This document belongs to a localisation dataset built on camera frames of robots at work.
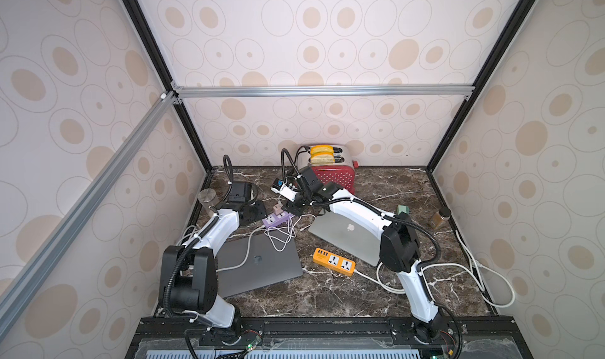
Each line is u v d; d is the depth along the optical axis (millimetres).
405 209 1003
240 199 700
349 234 946
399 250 538
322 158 960
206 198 915
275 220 972
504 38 766
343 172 967
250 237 928
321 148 975
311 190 698
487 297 850
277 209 944
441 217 921
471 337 739
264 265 887
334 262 853
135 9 704
